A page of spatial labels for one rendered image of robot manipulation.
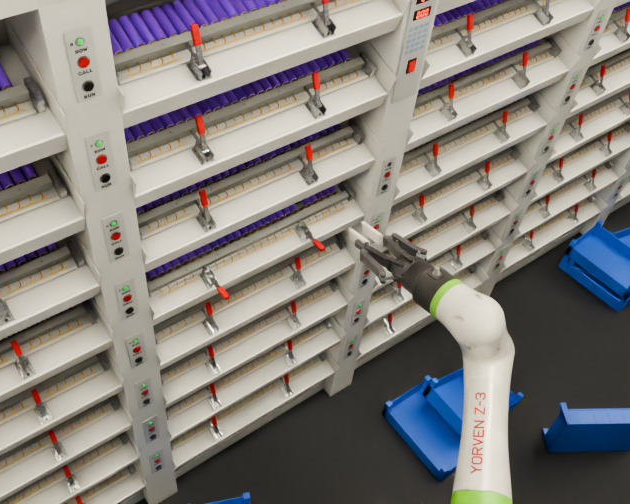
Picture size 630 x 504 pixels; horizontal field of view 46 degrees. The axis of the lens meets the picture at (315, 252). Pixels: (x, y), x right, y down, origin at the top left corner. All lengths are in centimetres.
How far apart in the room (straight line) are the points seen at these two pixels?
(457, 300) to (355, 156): 46
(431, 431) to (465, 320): 122
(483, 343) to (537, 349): 148
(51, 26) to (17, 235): 39
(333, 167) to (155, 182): 48
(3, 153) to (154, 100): 25
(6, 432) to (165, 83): 89
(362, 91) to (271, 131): 24
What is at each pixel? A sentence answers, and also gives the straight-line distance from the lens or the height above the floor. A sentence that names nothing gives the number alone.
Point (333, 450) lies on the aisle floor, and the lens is 255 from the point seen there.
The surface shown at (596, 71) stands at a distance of 254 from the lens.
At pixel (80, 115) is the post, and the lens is 122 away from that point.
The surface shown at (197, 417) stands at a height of 36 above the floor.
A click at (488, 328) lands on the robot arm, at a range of 145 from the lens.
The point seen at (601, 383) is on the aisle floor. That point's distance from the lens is 295.
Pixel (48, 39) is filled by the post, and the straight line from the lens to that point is 113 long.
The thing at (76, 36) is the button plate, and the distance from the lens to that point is 114.
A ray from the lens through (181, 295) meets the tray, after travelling 169.
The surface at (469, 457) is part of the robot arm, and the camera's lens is 148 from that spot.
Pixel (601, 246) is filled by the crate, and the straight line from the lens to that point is 328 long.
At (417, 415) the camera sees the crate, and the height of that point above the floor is 0.
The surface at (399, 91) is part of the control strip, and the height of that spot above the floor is 131.
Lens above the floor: 228
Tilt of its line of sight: 49 degrees down
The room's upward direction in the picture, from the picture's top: 7 degrees clockwise
